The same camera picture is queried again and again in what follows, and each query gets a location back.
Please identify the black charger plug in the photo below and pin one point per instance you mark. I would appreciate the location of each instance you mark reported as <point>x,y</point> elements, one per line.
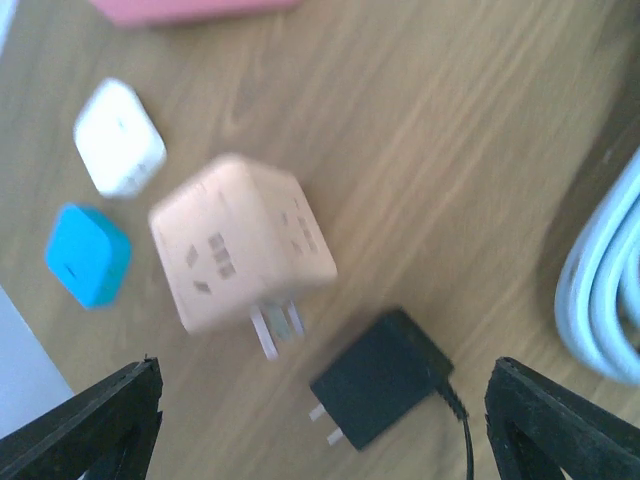
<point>389,369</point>

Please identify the blue cube adapter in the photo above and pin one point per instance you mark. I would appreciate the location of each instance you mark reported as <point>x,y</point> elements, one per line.
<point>89,255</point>

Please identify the pink triangular power socket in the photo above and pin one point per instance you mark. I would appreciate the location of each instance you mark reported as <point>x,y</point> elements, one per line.
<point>131,13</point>

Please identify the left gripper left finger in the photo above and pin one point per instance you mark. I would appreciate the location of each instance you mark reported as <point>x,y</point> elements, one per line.
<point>108,431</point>

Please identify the small white charger plug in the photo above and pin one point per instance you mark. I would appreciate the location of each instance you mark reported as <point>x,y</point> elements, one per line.
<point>117,141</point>

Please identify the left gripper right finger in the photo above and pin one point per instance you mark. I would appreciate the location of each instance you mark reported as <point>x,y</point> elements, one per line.
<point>538,429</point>

